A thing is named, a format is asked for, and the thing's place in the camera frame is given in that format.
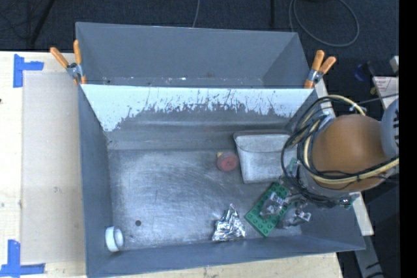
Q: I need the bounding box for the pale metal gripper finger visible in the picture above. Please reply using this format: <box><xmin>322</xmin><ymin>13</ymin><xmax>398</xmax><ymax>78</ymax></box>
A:
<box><xmin>281</xmin><ymin>208</ymin><xmax>312</xmax><ymax>229</ymax></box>
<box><xmin>259</xmin><ymin>191</ymin><xmax>289</xmax><ymax>219</ymax></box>

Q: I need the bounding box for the dark green flat block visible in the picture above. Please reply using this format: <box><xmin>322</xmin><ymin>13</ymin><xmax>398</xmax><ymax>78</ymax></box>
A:
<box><xmin>244</xmin><ymin>181</ymin><xmax>293</xmax><ymax>238</ymax></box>

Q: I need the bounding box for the white plastic tub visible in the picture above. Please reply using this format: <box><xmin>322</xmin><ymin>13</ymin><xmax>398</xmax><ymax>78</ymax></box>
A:
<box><xmin>233</xmin><ymin>130</ymin><xmax>295</xmax><ymax>185</ymax></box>

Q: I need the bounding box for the crumpled silver foil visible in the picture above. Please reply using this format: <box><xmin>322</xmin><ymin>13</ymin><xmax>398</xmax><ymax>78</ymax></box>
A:
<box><xmin>211</xmin><ymin>203</ymin><xmax>247</xmax><ymax>242</ymax></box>

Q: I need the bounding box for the red round toy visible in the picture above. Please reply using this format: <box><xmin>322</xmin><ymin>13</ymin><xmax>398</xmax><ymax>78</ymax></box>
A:
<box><xmin>216</xmin><ymin>151</ymin><xmax>240</xmax><ymax>173</ymax></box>

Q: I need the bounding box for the grey metal bin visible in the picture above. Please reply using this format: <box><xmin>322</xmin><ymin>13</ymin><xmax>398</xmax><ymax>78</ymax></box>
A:
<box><xmin>75</xmin><ymin>21</ymin><xmax>367</xmax><ymax>278</ymax></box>

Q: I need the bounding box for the white tape roll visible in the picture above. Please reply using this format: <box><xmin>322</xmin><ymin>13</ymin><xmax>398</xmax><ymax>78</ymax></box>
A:
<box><xmin>104</xmin><ymin>225</ymin><xmax>125</xmax><ymax>253</ymax></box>

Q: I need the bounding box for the pale wood board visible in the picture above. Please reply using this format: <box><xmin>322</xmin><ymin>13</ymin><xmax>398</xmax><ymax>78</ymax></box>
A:
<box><xmin>20</xmin><ymin>70</ymin><xmax>87</xmax><ymax>266</ymax></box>

